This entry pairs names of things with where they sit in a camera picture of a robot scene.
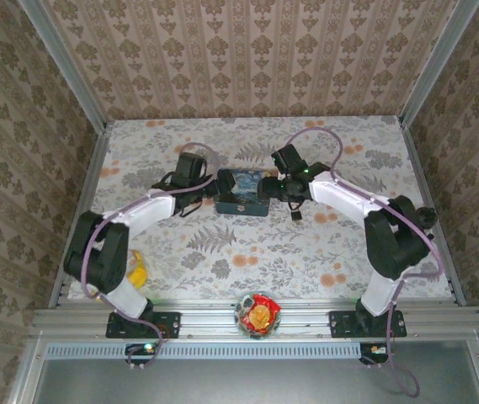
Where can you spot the aluminium frame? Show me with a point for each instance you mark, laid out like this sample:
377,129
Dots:
205,320

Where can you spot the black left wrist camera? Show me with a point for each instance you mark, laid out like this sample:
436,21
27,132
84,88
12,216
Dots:
189,168

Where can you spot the bowl of wrapped snacks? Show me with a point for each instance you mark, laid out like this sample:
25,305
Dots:
258,316

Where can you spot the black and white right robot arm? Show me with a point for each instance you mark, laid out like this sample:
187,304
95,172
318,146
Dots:
399,240

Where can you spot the starry night painted tin box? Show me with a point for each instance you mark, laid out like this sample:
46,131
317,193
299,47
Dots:
245,189

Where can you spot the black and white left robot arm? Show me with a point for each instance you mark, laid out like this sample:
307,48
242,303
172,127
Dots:
96,252

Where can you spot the small circuit board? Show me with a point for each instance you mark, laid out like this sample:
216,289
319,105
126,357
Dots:
144,351
374,352

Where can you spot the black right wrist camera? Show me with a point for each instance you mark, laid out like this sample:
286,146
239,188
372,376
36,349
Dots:
289,157

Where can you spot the small metal padlock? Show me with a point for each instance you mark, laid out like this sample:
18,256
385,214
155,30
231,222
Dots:
295,215

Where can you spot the white floral tablecloth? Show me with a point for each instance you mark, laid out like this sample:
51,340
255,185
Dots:
264,261

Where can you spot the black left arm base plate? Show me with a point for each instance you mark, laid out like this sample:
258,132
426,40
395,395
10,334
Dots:
167,324

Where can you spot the yellow banana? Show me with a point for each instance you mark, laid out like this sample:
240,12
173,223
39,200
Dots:
137,273

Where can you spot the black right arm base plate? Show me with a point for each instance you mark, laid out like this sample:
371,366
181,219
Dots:
342,324

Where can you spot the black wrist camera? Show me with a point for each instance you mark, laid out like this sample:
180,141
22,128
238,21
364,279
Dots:
289,157
189,168

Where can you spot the grey metal panel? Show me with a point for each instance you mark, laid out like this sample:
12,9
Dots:
243,383

